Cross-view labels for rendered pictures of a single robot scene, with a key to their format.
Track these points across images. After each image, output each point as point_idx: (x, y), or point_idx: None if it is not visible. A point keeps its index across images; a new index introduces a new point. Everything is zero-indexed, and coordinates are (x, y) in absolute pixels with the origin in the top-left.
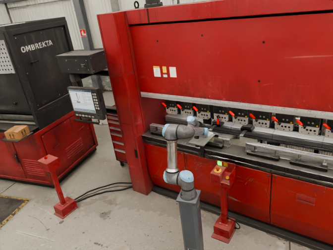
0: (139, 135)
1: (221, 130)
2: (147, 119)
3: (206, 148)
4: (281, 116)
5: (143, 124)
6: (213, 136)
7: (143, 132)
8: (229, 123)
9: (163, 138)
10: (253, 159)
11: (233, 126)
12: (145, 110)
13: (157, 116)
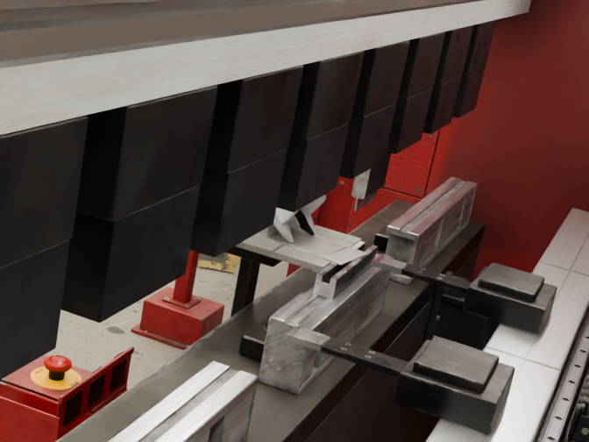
0: (386, 189)
1: None
2: (477, 153)
3: (258, 315)
4: None
5: (435, 158)
6: (295, 258)
7: (416, 196)
8: (550, 351)
9: (372, 233)
10: (57, 440)
11: (500, 357)
12: (486, 96)
13: (563, 196)
